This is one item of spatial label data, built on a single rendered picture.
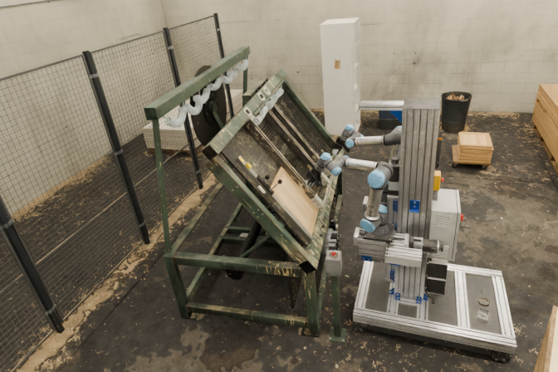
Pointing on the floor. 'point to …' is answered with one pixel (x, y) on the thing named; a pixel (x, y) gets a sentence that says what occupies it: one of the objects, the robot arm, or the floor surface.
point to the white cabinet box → (340, 73)
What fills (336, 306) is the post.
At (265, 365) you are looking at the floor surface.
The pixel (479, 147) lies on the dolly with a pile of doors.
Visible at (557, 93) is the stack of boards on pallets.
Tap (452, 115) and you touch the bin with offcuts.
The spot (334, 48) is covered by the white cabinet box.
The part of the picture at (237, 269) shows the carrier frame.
